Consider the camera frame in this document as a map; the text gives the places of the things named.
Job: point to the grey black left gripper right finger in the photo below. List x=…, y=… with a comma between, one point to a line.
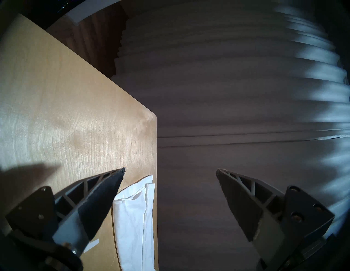
x=243, y=202

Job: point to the brown pleated curtain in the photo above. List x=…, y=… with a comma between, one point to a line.
x=232, y=82

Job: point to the white shirt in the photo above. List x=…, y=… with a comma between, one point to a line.
x=131, y=226

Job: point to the white tape strip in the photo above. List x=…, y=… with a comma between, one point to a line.
x=91, y=245

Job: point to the grey black left gripper left finger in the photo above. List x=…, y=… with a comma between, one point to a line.
x=101, y=199

